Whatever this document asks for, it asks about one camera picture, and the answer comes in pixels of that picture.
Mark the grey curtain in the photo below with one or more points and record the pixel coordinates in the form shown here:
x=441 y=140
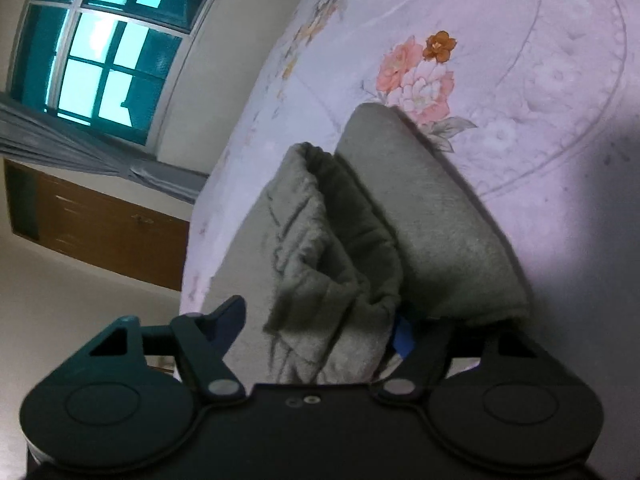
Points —
x=75 y=152

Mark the bed with pink floral sheet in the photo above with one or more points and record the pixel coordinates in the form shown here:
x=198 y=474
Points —
x=525 y=85

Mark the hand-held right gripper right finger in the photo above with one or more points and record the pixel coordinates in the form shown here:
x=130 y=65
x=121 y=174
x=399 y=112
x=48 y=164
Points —
x=402 y=337

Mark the brown wooden door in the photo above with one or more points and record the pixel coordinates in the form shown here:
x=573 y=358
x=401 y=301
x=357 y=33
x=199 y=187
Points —
x=100 y=225

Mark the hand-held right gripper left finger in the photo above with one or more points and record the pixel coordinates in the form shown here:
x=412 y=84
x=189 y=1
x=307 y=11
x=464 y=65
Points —
x=231 y=317

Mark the grey pants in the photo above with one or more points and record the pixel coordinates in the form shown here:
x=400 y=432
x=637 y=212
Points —
x=425 y=220

